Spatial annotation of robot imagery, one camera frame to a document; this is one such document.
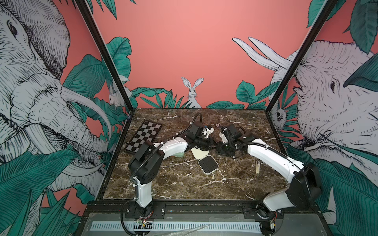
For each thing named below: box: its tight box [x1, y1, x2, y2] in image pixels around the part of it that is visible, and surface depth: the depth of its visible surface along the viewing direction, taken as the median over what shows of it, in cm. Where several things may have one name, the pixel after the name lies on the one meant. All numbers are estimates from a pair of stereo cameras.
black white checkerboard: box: [126, 119, 163, 154], surface depth 106 cm
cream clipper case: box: [190, 147, 220, 176], surface depth 92 cm
